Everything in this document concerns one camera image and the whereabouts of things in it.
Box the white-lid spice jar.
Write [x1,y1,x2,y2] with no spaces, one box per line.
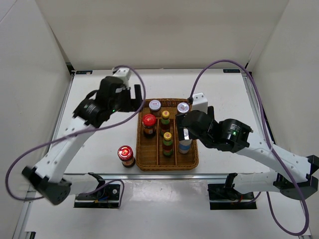
[149,100,161,118]
[176,102,190,115]

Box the yellow-cap chili bottle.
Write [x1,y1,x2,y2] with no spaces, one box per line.
[160,110,170,136]
[162,132,173,157]

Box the silver-cap pepper shaker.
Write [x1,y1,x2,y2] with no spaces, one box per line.
[178,128,192,154]

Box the red-lid sauce jar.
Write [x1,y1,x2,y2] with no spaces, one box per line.
[142,114,157,137]
[118,145,135,168]

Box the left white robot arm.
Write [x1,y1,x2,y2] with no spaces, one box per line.
[22,76,146,205]

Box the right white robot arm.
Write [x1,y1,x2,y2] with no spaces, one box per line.
[175,107,319,200]

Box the brown wicker divided basket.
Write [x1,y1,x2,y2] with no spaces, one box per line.
[135,98,199,171]

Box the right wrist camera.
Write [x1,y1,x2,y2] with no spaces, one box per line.
[191,92,208,113]

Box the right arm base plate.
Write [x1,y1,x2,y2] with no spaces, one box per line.
[207,180,261,210]

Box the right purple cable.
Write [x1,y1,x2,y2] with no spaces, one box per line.
[189,59,310,236]

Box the purple cable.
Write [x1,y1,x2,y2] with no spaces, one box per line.
[189,59,310,236]
[5,65,146,208]

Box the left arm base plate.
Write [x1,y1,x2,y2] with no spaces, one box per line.
[73,173,125,209]

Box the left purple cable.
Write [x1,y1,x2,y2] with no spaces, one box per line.
[5,65,146,208]

